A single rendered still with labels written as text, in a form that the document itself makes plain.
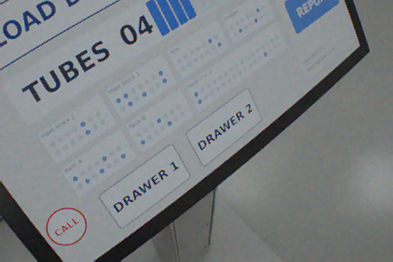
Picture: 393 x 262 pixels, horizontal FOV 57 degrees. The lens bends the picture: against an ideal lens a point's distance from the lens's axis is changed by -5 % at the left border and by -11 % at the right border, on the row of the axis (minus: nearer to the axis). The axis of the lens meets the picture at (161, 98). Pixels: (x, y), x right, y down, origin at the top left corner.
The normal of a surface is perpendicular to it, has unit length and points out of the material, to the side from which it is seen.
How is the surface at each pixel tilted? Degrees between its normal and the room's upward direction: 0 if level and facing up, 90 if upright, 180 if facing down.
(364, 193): 0
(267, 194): 0
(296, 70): 50
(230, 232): 5
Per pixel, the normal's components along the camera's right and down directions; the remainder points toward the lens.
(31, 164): 0.42, 0.08
